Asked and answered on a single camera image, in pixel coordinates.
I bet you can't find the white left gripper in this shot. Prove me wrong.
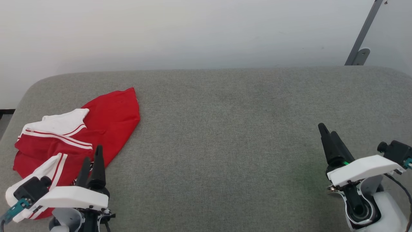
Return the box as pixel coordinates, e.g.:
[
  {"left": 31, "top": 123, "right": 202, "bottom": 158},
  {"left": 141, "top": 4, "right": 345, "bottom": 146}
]
[{"left": 35, "top": 145, "right": 116, "bottom": 232}]

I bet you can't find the grey metal wall bracket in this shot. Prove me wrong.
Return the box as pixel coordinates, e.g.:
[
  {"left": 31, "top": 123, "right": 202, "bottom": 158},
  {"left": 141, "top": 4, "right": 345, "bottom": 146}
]
[{"left": 344, "top": 0, "right": 385, "bottom": 66}]

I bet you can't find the red and white shirt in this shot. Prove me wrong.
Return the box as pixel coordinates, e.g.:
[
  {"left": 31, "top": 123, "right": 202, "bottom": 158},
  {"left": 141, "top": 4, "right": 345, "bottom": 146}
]
[{"left": 5, "top": 87, "right": 141, "bottom": 223}]

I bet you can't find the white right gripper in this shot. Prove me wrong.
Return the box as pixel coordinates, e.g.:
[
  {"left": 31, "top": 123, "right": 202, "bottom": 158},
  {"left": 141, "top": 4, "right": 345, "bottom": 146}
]
[{"left": 318, "top": 123, "right": 404, "bottom": 224}]

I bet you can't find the teal-plug left camera cable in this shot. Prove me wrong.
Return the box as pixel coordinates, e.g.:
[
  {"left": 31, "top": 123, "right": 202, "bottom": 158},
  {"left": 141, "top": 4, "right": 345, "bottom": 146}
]
[{"left": 0, "top": 198, "right": 31, "bottom": 232}]

